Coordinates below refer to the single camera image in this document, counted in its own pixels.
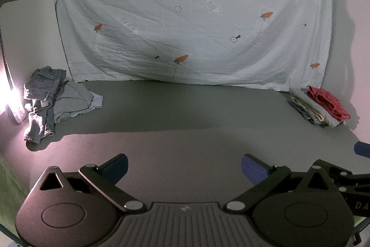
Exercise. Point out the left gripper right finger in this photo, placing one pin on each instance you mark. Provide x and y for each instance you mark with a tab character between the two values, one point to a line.
265	179

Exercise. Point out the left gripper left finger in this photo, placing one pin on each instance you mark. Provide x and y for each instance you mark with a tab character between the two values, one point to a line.
104	178

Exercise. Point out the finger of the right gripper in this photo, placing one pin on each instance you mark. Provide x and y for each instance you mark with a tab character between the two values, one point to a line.
362	149

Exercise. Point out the blue denim jeans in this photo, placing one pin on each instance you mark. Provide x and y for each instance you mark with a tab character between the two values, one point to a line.
41	91

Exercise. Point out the cream folded garment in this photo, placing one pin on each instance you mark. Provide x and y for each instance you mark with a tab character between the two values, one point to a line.
306	110

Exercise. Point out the red folded garment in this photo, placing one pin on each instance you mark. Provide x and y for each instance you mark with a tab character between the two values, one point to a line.
329	102

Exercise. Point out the blue plaid folded garment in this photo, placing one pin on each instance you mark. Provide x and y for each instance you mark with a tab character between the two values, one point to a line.
303	112

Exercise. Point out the white folded garment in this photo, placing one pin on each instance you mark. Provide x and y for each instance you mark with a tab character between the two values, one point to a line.
314	107

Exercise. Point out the light grey-blue garment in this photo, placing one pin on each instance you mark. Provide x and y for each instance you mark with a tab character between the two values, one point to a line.
76	99

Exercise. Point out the white rounded board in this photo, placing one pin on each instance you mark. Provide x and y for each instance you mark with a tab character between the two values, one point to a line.
30	40

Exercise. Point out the white carrot print sheet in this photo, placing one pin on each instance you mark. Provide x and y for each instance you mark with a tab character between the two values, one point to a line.
262	44

